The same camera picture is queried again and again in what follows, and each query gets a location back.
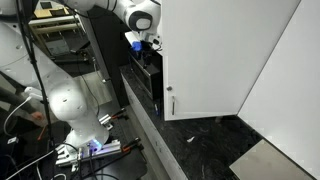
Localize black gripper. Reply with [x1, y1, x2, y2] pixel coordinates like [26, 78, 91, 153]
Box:
[142, 41, 160, 69]

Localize white cabinet door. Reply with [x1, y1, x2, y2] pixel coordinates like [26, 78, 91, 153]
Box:
[162, 0, 301, 121]
[239, 0, 320, 180]

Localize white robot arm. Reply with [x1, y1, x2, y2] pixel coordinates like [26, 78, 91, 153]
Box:
[0, 0, 161, 147]

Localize white lower cabinet front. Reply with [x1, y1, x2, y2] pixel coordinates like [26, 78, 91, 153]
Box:
[123, 77, 188, 180]

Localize black microwave oven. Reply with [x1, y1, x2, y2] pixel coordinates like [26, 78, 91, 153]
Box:
[129, 52, 163, 100]

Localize blue pen on counter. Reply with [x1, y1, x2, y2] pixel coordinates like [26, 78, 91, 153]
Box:
[154, 104, 160, 116]

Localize white paper scrap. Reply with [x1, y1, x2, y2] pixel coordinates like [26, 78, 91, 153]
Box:
[187, 136, 195, 143]

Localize black tripod pole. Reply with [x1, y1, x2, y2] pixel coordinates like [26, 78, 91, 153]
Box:
[15, 0, 55, 148]

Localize silver metal tray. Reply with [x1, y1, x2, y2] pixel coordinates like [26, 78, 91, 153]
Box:
[229, 140, 316, 180]

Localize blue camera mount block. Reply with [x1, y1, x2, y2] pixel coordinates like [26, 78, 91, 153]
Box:
[132, 41, 142, 51]

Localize aluminium robot base mount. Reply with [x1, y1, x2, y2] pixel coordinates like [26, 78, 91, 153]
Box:
[55, 140, 121, 167]

